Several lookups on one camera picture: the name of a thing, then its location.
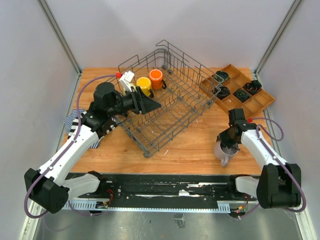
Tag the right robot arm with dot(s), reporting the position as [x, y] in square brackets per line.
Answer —
[279, 184]

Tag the right aluminium frame post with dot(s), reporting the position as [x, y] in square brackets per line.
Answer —
[294, 7]

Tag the black white striped cloth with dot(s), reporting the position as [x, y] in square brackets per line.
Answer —
[71, 125]

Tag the wooden compartment tray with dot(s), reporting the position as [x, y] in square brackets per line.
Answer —
[232, 89]

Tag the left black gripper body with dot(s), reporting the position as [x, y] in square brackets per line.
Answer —
[130, 102]

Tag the left aluminium frame post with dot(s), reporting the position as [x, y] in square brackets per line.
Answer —
[59, 35]

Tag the orange ceramic mug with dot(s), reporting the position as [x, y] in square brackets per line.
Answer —
[156, 77]

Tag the blue white striped cloth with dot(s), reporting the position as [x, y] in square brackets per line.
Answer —
[74, 114]

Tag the slotted cable duct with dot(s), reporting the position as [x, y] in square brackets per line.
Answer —
[150, 205]

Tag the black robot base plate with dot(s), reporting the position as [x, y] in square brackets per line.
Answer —
[171, 187]

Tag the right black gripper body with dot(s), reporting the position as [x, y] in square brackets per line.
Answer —
[226, 138]

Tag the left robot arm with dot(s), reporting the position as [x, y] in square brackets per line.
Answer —
[48, 186]

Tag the yellow enamel mug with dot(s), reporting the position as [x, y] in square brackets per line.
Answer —
[145, 85]

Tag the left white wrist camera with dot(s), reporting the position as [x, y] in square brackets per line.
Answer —
[126, 79]

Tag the lilac ceramic mug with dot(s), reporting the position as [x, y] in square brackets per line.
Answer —
[224, 153]

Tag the aluminium frame post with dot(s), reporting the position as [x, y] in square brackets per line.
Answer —
[59, 35]
[294, 7]

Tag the cream ceramic mug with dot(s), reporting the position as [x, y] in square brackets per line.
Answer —
[132, 88]

